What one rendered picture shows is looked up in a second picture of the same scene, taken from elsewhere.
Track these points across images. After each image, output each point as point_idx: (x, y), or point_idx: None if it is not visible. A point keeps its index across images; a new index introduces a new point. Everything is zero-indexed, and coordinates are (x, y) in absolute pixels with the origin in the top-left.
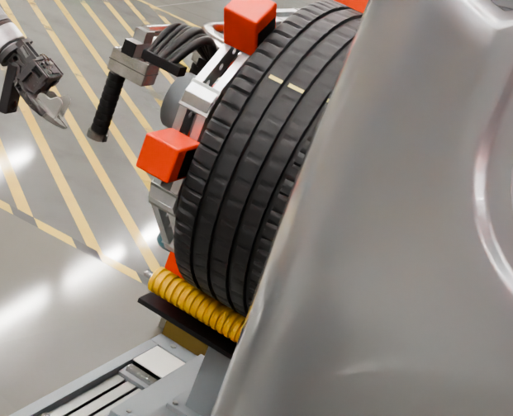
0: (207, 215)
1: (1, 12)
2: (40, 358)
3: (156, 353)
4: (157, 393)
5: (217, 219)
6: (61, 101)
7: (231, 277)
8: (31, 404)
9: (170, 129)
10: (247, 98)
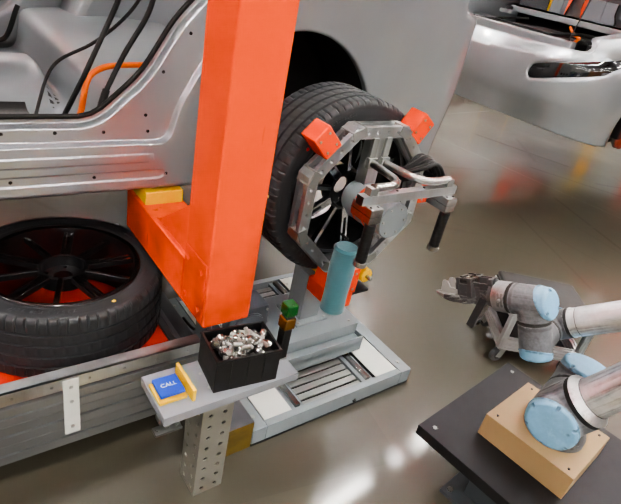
0: None
1: (520, 283)
2: (342, 451)
3: (270, 412)
4: (327, 326)
5: None
6: (450, 277)
7: None
8: (373, 382)
9: (423, 185)
10: None
